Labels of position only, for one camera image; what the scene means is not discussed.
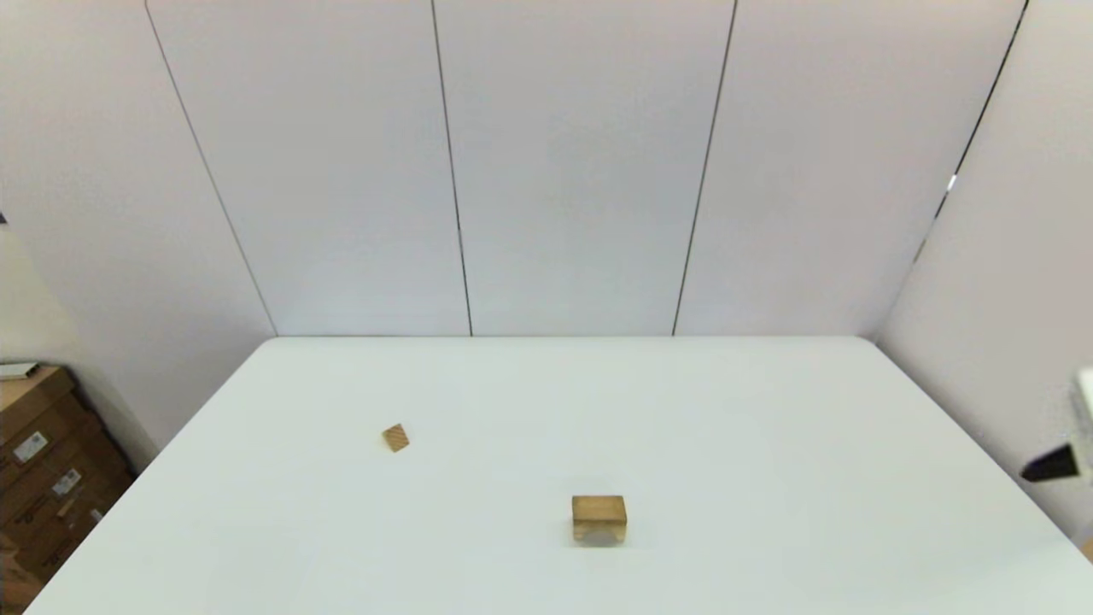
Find rectangular wooden building block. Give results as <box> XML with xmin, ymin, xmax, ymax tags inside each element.
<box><xmin>571</xmin><ymin>495</ymin><xmax>628</xmax><ymax>524</ymax></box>

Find arched wooden building block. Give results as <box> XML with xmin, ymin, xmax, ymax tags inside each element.
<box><xmin>573</xmin><ymin>519</ymin><xmax>628</xmax><ymax>546</ymax></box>

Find labelled brown cardboard box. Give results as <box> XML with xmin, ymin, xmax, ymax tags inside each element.
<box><xmin>0</xmin><ymin>425</ymin><xmax>129</xmax><ymax>526</ymax></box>
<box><xmin>0</xmin><ymin>365</ymin><xmax>102</xmax><ymax>471</ymax></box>
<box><xmin>9</xmin><ymin>478</ymin><xmax>137</xmax><ymax>583</ymax></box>

